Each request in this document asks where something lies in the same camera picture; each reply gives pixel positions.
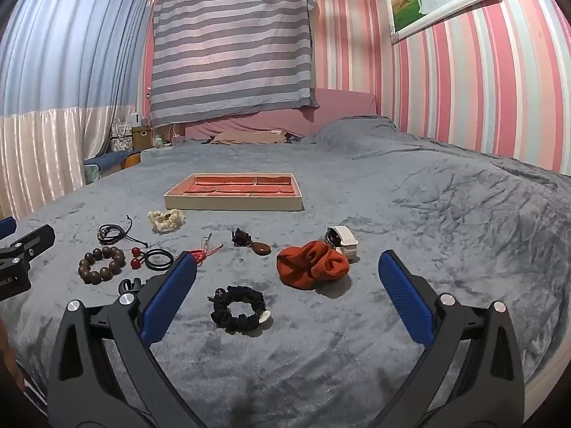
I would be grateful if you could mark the white scrunchie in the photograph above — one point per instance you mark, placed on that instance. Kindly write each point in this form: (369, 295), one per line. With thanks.
(166, 222)

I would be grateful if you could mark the wooden stool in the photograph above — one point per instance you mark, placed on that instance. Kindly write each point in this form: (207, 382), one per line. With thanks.
(131, 161)

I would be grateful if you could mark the black flower brown pendant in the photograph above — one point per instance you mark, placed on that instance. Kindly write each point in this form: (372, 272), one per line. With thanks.
(261, 248)

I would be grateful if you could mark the beige pillow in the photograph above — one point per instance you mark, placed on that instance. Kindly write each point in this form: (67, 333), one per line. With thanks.
(250, 136)

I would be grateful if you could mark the brown storage box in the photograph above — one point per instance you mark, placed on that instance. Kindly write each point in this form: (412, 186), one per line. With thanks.
(142, 139)

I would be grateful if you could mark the black scrunchie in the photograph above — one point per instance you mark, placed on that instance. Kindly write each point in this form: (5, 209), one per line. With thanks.
(223, 307)

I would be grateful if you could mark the blue and white curtain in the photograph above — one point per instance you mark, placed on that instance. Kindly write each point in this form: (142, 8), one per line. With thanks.
(58, 76)

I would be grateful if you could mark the patterned storage box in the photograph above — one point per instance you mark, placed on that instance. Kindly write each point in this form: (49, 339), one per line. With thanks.
(120, 136)

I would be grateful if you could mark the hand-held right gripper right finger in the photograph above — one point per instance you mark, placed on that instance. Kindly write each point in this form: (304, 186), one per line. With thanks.
(406, 294)

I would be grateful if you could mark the brick-patterned jewelry tray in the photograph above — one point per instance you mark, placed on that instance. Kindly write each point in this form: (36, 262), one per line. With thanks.
(232, 187)

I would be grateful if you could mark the blue folded cloth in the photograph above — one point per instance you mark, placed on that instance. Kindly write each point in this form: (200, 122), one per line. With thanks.
(105, 160)

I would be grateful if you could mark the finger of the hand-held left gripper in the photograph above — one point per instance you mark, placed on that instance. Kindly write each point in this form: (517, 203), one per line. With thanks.
(6, 226)
(33, 238)

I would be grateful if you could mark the white hair clip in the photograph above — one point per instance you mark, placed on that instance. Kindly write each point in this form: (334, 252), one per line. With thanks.
(345, 236)

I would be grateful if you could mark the white small appliance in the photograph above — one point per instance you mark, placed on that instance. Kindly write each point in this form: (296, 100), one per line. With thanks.
(135, 120)

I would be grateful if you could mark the pale green container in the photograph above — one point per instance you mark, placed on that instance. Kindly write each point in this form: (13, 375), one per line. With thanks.
(90, 174)

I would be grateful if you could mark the grey plush blanket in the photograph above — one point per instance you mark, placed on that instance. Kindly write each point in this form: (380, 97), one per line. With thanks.
(401, 196)

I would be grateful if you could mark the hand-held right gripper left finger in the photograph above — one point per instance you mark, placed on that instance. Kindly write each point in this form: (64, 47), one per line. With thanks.
(171, 290)

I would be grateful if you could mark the grey striped hanging cloth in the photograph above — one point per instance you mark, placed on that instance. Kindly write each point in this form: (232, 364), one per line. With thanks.
(232, 53)

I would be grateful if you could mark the black hair clip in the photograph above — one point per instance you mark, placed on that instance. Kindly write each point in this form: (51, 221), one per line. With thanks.
(129, 285)

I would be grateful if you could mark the orange scrunchie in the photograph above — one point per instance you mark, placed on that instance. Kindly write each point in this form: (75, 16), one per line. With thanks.
(308, 263)

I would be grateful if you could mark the pink headboard cover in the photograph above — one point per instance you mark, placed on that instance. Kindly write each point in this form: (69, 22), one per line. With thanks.
(343, 102)

